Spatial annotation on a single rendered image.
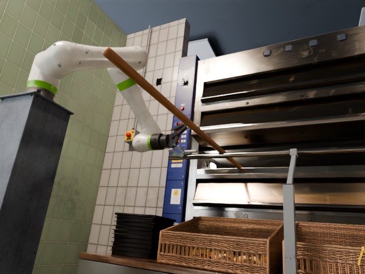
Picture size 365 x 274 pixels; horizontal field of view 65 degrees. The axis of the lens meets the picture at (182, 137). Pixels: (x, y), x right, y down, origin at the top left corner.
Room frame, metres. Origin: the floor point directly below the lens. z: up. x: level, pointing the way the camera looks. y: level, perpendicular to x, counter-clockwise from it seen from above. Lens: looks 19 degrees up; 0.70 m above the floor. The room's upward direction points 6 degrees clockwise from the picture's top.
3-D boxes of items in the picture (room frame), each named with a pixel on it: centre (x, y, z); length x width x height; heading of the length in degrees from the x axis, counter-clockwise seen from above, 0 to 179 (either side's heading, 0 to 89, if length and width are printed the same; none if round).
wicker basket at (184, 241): (1.63, -0.29, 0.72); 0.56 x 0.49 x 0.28; 61
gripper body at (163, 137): (1.49, 0.06, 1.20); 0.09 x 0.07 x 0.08; 61
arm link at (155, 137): (1.53, 0.13, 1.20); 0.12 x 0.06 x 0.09; 151
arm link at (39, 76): (1.17, 0.64, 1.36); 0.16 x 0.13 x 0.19; 46
